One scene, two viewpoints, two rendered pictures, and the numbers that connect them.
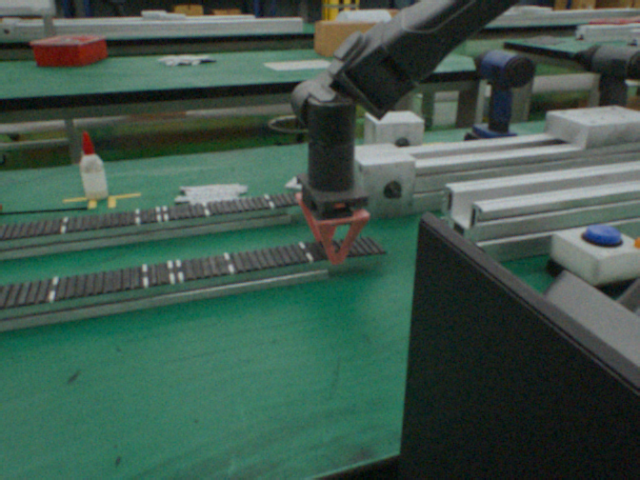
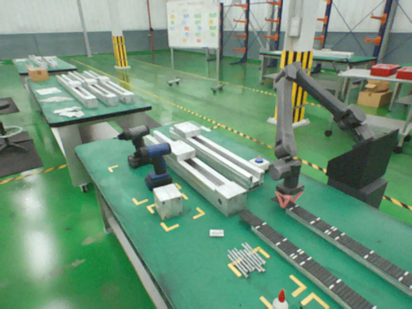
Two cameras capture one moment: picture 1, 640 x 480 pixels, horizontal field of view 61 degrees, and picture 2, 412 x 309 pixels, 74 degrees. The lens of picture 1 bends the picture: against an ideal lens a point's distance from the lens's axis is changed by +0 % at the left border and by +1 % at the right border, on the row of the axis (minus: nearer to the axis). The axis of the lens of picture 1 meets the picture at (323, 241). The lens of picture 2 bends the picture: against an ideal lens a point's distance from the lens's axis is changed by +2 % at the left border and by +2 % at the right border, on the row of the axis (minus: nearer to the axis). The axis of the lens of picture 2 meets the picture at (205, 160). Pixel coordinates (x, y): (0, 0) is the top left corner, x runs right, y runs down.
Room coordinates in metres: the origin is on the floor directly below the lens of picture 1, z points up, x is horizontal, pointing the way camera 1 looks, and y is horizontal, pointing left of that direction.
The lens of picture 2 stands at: (1.21, 0.79, 1.49)
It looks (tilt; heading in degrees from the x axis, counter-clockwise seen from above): 27 degrees down; 255
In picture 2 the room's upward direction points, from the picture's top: 1 degrees counter-clockwise
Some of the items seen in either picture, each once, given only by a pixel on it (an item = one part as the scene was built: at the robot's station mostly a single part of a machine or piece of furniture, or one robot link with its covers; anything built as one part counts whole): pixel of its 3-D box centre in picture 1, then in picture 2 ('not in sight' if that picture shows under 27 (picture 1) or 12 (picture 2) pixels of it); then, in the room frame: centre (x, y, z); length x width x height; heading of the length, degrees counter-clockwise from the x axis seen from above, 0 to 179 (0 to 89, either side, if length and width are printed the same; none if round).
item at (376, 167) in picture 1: (379, 183); (232, 197); (0.85, -0.09, 0.83); 0.12 x 0.09 x 0.10; 18
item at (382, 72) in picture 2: not in sight; (371, 102); (-1.84, -2.04, 0.50); 1.03 x 0.55 x 1.01; 121
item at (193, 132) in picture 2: not in sight; (187, 131); (0.90, -0.81, 0.87); 0.16 x 0.11 x 0.07; 108
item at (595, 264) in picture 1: (591, 257); (257, 167); (0.62, -0.34, 0.81); 0.10 x 0.08 x 0.06; 18
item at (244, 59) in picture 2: not in sight; (239, 33); (-3.13, -9.96, 1.10); 3.30 x 0.90 x 2.20; 109
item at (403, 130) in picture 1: (393, 141); (170, 200); (1.11, -0.15, 0.83); 0.11 x 0.10 x 0.10; 10
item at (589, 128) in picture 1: (599, 132); (179, 152); (1.00, -0.51, 0.87); 0.16 x 0.11 x 0.07; 108
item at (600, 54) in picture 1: (596, 97); (133, 147); (1.24, -0.61, 0.89); 0.20 x 0.08 x 0.22; 23
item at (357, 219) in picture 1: (333, 226); (290, 194); (0.63, -0.01, 0.85); 0.07 x 0.07 x 0.09; 18
